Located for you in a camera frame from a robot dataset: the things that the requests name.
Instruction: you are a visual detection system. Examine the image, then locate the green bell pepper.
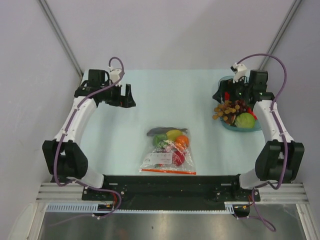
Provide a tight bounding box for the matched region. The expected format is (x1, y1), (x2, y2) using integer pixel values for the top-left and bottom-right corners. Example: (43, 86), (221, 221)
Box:
(152, 133), (168, 146)

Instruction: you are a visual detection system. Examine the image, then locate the aluminium frame rail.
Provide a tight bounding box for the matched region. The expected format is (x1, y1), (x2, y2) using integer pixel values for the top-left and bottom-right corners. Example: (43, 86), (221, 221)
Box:
(36, 183), (309, 204)

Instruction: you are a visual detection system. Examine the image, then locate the yellow starfruit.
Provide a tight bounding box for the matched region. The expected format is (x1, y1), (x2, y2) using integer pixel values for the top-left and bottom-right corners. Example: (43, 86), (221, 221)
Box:
(166, 129), (183, 142)

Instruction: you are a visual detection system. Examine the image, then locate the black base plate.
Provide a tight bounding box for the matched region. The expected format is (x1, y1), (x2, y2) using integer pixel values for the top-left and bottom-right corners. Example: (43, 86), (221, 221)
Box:
(81, 175), (261, 211)

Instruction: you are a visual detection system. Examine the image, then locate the red bell pepper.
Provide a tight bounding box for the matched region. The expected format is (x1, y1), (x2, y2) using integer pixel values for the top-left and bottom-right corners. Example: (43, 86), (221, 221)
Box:
(224, 91), (230, 101)

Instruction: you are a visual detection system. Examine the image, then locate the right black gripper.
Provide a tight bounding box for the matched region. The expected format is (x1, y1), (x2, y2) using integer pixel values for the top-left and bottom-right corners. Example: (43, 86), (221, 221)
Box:
(212, 74), (252, 104)

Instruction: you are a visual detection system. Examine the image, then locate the orange pumpkin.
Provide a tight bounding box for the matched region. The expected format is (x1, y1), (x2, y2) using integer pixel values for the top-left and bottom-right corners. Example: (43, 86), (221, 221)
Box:
(175, 135), (190, 147)

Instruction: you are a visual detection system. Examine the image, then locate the green cabbage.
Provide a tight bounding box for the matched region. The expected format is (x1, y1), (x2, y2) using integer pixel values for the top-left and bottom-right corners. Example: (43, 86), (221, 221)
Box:
(235, 112), (256, 129)

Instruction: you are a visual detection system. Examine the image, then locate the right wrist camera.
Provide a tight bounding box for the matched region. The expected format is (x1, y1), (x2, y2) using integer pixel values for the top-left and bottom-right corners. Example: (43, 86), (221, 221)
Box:
(230, 63), (247, 84)

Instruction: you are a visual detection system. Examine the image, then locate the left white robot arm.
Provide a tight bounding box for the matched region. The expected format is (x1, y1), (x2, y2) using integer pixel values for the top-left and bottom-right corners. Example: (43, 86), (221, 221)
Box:
(42, 66), (136, 200)

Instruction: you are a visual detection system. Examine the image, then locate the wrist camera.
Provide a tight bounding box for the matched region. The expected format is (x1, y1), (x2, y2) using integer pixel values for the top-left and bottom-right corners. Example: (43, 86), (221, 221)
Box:
(108, 65), (125, 83)
(230, 63), (247, 84)

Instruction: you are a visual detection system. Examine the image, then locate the dark grape bunch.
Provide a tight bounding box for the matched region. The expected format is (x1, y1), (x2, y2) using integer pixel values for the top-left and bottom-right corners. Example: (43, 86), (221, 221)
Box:
(230, 99), (250, 114)

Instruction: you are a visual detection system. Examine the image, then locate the white cable duct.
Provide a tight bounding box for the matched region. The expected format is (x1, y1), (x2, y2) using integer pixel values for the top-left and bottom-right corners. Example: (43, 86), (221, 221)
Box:
(46, 201), (251, 215)

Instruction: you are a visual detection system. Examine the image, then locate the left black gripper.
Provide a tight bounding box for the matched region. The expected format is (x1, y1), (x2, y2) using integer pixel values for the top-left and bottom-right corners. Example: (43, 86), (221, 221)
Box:
(100, 81), (135, 108)

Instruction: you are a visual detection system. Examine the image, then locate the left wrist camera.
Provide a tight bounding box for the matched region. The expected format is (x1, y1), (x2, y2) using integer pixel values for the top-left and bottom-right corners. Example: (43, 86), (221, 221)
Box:
(108, 65), (125, 83)

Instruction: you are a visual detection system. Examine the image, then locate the blue plastic bowl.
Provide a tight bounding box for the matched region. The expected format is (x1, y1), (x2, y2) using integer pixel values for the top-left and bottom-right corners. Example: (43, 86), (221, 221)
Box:
(212, 76), (261, 132)

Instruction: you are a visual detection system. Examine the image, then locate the clear zip bag orange zipper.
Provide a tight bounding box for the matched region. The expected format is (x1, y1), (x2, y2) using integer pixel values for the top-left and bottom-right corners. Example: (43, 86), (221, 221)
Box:
(139, 130), (197, 175)

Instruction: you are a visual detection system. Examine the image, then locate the red tomato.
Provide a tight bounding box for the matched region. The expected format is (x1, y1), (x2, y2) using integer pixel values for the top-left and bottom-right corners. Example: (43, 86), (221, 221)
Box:
(172, 151), (186, 167)

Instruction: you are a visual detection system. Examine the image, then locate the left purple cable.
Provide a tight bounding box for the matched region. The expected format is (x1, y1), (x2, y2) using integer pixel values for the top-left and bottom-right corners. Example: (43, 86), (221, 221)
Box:
(53, 56), (126, 226)

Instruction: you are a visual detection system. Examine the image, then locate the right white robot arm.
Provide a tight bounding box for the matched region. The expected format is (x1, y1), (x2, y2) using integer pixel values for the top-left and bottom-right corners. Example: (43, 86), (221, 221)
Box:
(212, 70), (305, 201)

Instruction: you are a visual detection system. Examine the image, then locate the grey toy fish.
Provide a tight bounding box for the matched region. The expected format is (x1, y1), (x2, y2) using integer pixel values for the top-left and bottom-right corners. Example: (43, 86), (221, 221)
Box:
(146, 127), (188, 137)

